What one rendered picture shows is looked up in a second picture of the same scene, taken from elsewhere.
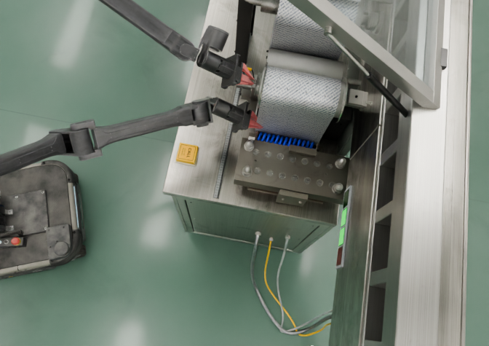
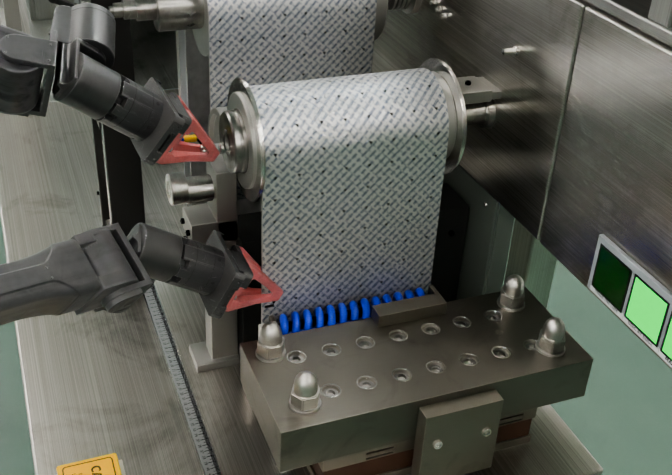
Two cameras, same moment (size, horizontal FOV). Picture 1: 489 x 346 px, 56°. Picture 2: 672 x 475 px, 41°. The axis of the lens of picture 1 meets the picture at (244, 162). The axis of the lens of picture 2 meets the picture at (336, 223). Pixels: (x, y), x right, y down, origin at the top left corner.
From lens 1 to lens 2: 0.90 m
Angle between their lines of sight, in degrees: 42
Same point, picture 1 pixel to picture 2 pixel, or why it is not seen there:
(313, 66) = not seen: hidden behind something
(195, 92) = (44, 358)
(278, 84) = (287, 95)
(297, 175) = (439, 360)
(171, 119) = (29, 273)
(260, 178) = (350, 401)
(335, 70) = not seen: hidden behind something
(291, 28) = (248, 23)
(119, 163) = not seen: outside the picture
